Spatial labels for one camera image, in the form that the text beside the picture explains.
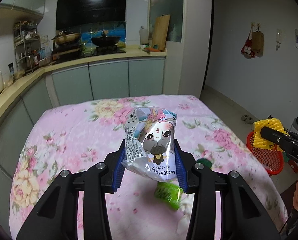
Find green yellow scrub sponge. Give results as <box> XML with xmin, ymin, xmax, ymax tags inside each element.
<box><xmin>197</xmin><ymin>158</ymin><xmax>212</xmax><ymax>168</ymax></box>

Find green pea snack bag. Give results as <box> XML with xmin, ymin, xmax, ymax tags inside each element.
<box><xmin>154</xmin><ymin>182</ymin><xmax>183</xmax><ymax>210</ymax></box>

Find watsons cartoon snack bag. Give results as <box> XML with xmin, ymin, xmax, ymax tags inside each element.
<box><xmin>122</xmin><ymin>107</ymin><xmax>177</xmax><ymax>182</ymax></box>

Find lower kitchen cabinets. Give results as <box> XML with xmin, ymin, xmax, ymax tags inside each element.
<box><xmin>0</xmin><ymin>56</ymin><xmax>166</xmax><ymax>181</ymax></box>

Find red plastic mesh basket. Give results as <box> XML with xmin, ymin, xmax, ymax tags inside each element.
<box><xmin>246</xmin><ymin>131</ymin><xmax>284</xmax><ymax>176</ymax></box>

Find pair of shoes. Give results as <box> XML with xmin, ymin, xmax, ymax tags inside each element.
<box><xmin>241</xmin><ymin>114</ymin><xmax>255</xmax><ymax>125</ymax></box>

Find pink floral tablecloth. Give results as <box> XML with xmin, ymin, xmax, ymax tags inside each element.
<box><xmin>9</xmin><ymin>95</ymin><xmax>287</xmax><ymax>239</ymax></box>

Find red hanging cloth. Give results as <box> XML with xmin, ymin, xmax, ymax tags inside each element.
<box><xmin>241</xmin><ymin>22</ymin><xmax>255</xmax><ymax>59</ymax></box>

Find brown hanging board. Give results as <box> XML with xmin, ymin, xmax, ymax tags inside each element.
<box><xmin>252</xmin><ymin>25</ymin><xmax>264</xmax><ymax>57</ymax></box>

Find black wok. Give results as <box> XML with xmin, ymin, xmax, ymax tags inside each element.
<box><xmin>91</xmin><ymin>32</ymin><xmax>120</xmax><ymax>47</ymax></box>

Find black gas stove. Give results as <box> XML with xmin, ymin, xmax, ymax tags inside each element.
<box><xmin>51</xmin><ymin>44</ymin><xmax>126</xmax><ymax>62</ymax></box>

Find white plastic jug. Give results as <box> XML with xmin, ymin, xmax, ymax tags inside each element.
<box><xmin>139</xmin><ymin>26</ymin><xmax>149</xmax><ymax>45</ymax></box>

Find golden pan on stove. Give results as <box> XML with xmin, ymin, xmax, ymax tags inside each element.
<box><xmin>53</xmin><ymin>32</ymin><xmax>80</xmax><ymax>45</ymax></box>

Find wooden cutting board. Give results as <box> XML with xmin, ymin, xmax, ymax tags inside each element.
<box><xmin>152</xmin><ymin>15</ymin><xmax>170</xmax><ymax>51</ymax></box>

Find metal spice rack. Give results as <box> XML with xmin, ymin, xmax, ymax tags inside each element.
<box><xmin>13</xmin><ymin>21</ymin><xmax>41</xmax><ymax>75</ymax></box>

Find black range hood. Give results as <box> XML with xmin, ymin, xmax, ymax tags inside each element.
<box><xmin>56</xmin><ymin>0</ymin><xmax>127</xmax><ymax>31</ymax></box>

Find wall intercom phone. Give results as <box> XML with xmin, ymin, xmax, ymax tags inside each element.
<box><xmin>276</xmin><ymin>29</ymin><xmax>282</xmax><ymax>51</ymax></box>

